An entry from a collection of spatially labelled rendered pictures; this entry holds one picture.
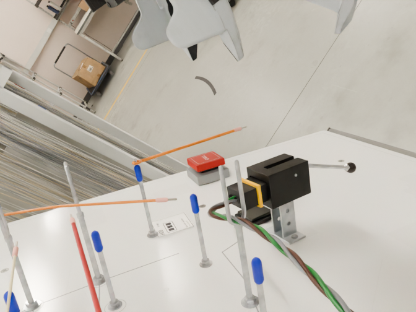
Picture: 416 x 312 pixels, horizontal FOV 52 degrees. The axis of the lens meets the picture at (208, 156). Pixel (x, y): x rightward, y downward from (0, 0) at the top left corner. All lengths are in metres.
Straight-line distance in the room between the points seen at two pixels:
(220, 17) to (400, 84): 1.85
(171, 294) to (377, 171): 0.37
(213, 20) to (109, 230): 0.35
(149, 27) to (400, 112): 1.73
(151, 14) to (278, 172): 0.21
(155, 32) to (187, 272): 0.26
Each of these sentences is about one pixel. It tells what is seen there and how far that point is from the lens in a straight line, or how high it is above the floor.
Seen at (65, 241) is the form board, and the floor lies 1.25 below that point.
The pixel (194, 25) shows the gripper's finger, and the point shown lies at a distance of 0.37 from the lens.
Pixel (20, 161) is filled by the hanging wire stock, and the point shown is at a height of 1.30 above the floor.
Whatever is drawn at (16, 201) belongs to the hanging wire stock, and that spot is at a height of 1.26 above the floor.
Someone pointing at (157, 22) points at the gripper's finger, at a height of 1.32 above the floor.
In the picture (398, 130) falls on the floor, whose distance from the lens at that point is 2.03.
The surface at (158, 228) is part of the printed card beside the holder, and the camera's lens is 0.59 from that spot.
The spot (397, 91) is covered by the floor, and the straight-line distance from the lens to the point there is 2.17.
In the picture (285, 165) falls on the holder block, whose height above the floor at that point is 1.13.
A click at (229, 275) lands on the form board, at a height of 1.14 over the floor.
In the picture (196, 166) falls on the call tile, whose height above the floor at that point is 1.11.
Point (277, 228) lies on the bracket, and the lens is 0.53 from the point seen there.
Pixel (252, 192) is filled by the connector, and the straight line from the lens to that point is 0.46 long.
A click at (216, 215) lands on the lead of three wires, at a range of 0.41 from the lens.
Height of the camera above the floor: 1.41
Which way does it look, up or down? 26 degrees down
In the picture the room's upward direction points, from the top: 60 degrees counter-clockwise
